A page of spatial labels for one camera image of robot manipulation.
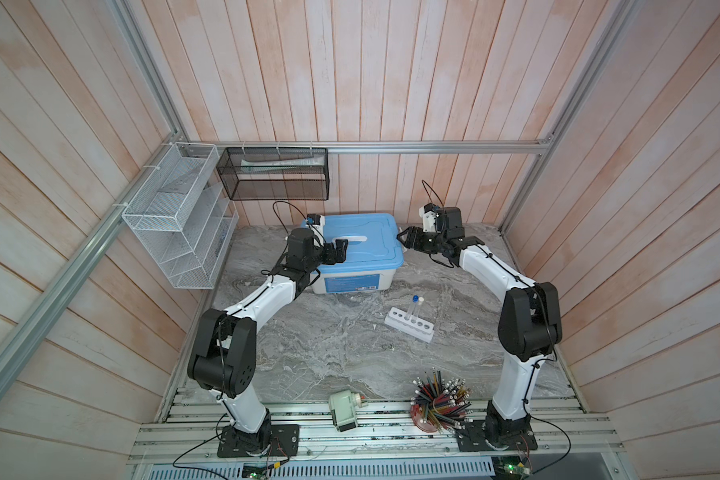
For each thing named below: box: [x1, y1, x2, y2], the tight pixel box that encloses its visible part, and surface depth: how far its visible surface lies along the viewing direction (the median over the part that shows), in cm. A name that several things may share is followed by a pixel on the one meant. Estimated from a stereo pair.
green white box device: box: [328, 390, 368, 433], surface depth 76 cm
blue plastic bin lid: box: [319, 213, 404, 272], surface depth 94 cm
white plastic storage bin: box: [310, 268, 399, 295], surface depth 97 cm
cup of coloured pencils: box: [410, 367, 474, 437], surface depth 67 cm
